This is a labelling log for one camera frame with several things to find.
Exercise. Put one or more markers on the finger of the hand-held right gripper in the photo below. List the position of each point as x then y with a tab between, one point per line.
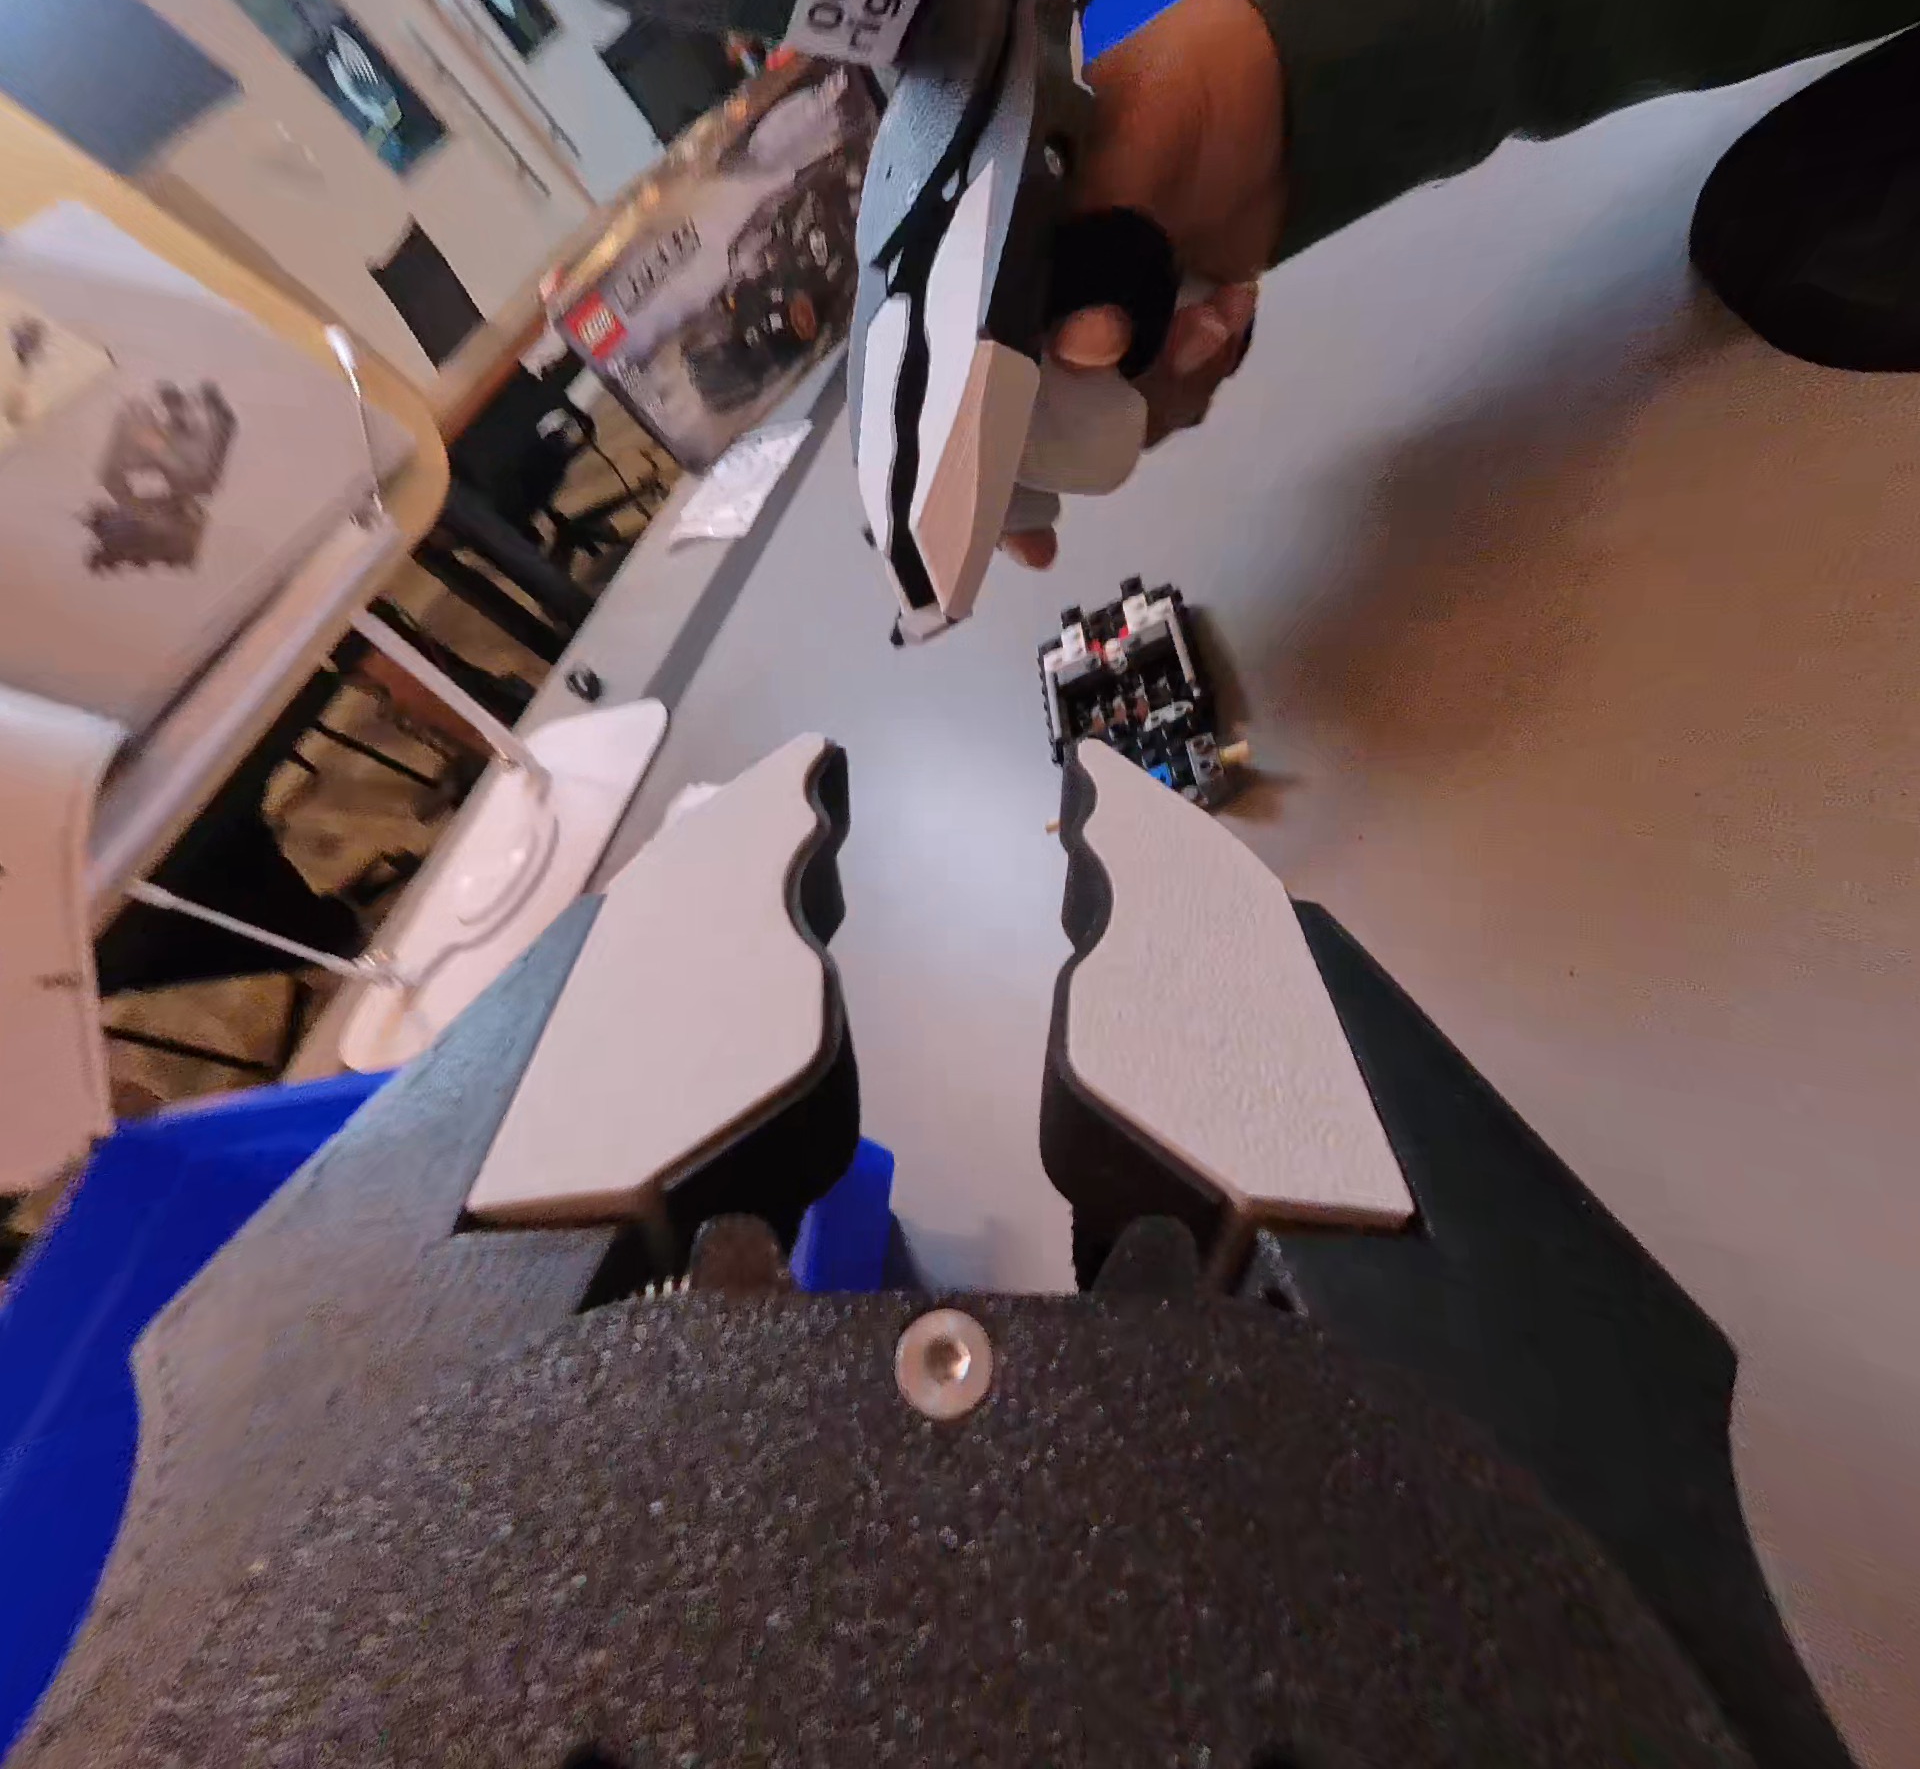
985	465
892	420

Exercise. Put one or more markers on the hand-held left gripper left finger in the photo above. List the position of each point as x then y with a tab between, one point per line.
675	1020

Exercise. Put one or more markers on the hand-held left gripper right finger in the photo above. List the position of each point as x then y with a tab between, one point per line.
1229	1034

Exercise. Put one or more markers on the black lego car chassis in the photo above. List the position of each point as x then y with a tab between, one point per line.
1135	689

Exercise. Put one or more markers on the person's right forearm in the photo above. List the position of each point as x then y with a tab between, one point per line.
1562	0

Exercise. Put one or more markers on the lego set cardboard box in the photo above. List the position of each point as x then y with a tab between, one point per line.
722	270

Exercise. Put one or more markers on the person's right hand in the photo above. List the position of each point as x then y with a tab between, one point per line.
1202	137

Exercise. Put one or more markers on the small white printed sheet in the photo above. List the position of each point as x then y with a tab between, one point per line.
743	479

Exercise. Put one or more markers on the white book stand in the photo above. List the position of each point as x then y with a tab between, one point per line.
512	872

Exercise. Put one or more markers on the black office chair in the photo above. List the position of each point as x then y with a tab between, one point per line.
494	434

